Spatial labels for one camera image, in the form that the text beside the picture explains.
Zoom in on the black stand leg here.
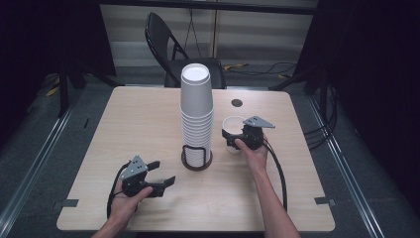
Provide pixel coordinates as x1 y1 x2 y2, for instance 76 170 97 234
268 65 318 92

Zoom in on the metal floor rail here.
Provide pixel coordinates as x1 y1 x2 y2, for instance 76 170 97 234
0 98 78 229
308 95 385 238

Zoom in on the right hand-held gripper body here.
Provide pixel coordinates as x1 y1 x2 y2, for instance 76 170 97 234
242 115 275 151

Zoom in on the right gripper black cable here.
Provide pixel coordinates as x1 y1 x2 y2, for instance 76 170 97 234
262 138 288 212

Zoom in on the grey tape strip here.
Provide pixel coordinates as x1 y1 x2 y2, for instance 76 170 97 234
52 198 79 210
314 196 336 207

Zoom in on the black metal stand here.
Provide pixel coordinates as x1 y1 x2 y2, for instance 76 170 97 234
57 62 117 118

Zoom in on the hanging black cable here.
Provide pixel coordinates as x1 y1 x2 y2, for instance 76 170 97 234
183 8 201 63

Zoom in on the person's right hand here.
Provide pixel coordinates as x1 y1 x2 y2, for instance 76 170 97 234
235 138 269 175

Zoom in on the black folding chair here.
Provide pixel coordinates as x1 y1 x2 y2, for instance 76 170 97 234
144 12 228 89

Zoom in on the bundle of black floor cables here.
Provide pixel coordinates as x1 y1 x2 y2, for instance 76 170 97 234
303 82 340 150

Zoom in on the thin black floor cable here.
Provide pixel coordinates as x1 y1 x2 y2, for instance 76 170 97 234
227 61 296 76

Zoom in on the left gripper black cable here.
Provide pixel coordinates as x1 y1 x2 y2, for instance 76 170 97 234
106 161 133 219

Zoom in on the person's left hand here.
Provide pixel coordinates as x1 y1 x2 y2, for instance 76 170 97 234
108 184 154 229

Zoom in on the black wire cup holder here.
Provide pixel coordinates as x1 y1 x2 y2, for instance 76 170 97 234
180 144 213 172

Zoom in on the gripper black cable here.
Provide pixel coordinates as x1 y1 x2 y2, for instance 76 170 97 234
262 138 288 212
106 161 133 219

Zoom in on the stack of white paper cups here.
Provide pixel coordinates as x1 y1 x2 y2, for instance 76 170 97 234
179 62 215 168

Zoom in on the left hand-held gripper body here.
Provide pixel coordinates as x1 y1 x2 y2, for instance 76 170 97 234
119 155 157 198

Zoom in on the single white paper cup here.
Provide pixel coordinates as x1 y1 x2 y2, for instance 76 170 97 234
221 115 248 155

